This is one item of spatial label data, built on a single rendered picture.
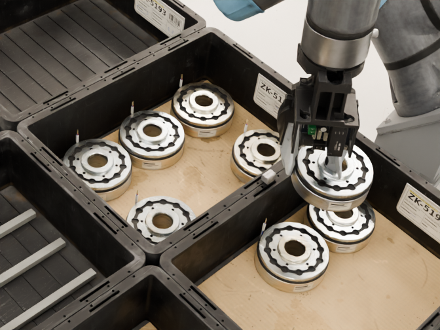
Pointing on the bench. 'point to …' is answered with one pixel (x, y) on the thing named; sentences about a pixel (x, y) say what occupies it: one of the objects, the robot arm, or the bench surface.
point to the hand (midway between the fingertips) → (310, 164)
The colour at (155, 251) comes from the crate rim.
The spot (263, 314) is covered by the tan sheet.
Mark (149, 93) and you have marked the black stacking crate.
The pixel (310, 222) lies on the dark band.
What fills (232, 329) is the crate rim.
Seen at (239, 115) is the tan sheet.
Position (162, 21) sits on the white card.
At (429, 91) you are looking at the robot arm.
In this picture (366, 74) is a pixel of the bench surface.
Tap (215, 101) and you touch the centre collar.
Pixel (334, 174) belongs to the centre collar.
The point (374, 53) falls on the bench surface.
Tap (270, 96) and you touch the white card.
